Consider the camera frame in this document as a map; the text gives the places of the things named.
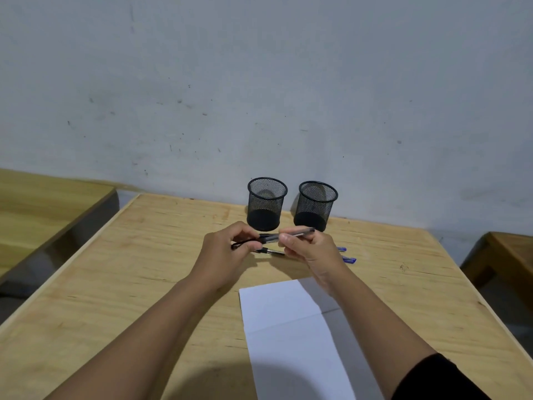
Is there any person's left hand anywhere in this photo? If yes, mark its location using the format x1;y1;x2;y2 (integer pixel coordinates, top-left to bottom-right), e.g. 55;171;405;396
189;221;264;290

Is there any person's right hand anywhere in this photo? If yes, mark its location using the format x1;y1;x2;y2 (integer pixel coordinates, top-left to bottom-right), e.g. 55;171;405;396
278;231;355;297

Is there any person's left forearm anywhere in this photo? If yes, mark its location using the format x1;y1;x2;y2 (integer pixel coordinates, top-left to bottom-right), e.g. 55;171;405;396
44;274;225;400

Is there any person's right forearm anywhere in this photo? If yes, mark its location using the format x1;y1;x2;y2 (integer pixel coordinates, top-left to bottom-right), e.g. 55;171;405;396
329;272;438;400

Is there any black mesh pen holder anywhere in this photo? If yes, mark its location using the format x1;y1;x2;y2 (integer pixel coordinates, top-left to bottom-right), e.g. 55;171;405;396
293;181;339;233
247;177;289;232

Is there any white paper sheet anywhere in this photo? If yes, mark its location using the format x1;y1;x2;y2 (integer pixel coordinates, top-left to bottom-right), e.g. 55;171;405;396
238;277;386;400

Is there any black sleeve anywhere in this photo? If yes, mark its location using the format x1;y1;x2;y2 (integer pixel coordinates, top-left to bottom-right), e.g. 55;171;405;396
391;352;493;400

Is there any wooden side table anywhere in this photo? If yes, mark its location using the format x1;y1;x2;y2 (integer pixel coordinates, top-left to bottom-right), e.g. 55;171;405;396
460;231;533;297
0;168;121;284

